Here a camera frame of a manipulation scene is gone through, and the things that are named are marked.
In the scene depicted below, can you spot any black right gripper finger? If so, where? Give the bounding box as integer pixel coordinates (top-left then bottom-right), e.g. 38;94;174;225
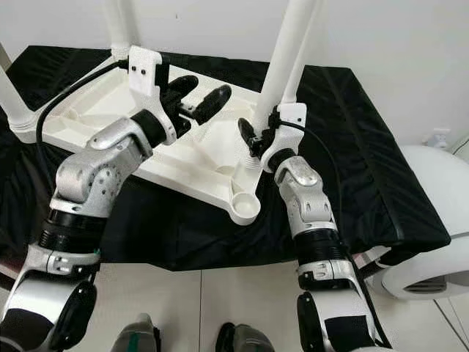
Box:
237;117;260;158

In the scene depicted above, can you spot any grey robot foot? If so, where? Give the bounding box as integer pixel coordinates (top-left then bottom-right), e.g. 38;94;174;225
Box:
216;323;273;352
114;314;160;352

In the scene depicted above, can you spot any grey robot left foot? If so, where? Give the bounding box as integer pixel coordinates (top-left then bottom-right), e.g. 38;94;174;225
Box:
114;314;160;352

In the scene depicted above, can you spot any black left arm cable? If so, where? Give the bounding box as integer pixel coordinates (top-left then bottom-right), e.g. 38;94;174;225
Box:
35;59;131;191

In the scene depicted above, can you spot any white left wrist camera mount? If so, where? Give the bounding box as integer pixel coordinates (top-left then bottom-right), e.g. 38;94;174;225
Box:
127;45;177;144

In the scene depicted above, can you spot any grey robot right foot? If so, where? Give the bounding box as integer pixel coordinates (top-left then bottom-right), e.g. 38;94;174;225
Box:
216;323;273;352

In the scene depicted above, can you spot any white plastic children table top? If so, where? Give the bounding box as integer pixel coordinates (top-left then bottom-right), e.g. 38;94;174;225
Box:
11;45;263;227

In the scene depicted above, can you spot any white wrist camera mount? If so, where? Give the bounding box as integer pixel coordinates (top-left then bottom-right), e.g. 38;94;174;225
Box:
127;45;177;144
267;103;307;173

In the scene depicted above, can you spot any black cloth table cover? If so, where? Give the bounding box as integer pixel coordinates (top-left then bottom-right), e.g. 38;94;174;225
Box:
0;45;451;272

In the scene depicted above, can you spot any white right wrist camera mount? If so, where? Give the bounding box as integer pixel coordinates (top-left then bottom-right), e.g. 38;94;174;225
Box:
267;103;307;173

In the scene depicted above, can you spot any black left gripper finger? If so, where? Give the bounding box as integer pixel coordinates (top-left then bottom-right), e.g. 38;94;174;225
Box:
193;84;234;127
166;73;201;105

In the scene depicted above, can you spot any white round appliance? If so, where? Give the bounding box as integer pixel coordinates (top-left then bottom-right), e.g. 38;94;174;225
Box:
374;143;469;301

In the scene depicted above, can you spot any white wall socket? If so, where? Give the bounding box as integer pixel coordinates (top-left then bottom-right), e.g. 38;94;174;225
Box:
429;128;451;150

